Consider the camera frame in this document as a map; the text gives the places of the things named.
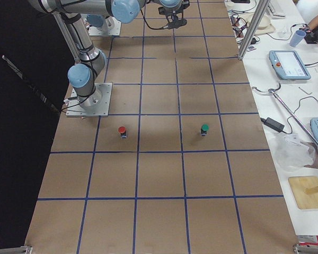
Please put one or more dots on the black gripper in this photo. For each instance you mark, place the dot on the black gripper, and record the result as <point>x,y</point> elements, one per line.
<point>173,12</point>

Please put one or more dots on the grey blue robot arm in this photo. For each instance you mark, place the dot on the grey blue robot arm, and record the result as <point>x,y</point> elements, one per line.
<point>103,21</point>
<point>90,60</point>

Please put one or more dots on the green push button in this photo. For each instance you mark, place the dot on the green push button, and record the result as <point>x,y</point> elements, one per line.
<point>204,129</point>

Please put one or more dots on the red push button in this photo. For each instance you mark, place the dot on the red push button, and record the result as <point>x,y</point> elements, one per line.
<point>122,131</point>

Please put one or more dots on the wooden board with stand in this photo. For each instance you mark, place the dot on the wooden board with stand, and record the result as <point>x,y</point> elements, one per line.
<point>305,191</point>

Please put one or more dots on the person's hand with glove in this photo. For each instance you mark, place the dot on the person's hand with glove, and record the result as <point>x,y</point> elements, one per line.
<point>306,29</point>

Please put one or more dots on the beige bowl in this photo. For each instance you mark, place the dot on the beige bowl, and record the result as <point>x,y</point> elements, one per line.
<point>265,25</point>

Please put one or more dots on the metal walking cane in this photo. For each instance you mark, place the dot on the metal walking cane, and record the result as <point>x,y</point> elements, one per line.
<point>273,92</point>

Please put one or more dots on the blue teach pendant upper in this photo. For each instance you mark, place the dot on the blue teach pendant upper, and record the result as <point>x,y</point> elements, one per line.
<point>288,65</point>

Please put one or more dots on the light blue plastic cup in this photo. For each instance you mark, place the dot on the light blue plastic cup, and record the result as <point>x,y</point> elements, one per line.
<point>297,37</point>

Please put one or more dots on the black power adapter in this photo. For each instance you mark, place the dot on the black power adapter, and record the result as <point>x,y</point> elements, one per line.
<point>271,123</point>

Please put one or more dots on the clear plastic bag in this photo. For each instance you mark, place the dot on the clear plastic bag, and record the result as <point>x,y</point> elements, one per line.
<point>292,153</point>

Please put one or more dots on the arm aluminium base plate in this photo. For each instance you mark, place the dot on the arm aluminium base plate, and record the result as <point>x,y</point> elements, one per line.
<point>96,105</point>
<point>106,31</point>

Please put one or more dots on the aluminium frame post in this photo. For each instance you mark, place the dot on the aluminium frame post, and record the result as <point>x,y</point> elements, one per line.
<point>256,19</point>

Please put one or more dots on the right corner metal bracket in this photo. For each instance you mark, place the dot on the right corner metal bracket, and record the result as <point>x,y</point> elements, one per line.
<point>307,249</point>

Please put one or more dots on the corner metal bracket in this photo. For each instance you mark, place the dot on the corner metal bracket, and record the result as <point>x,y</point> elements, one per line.
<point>17,250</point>
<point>307,249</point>

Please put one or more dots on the left corner metal bracket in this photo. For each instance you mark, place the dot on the left corner metal bracket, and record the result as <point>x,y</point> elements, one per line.
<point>17,250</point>

